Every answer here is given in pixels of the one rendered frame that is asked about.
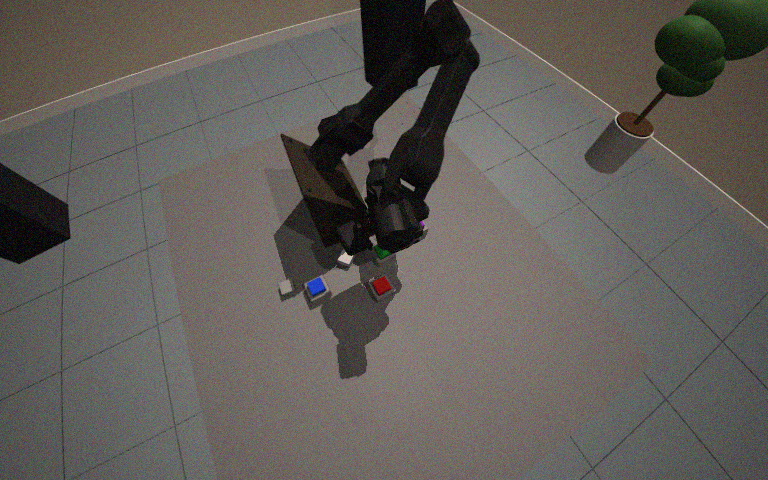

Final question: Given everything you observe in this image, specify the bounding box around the green button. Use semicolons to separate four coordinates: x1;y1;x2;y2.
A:
370;244;396;268

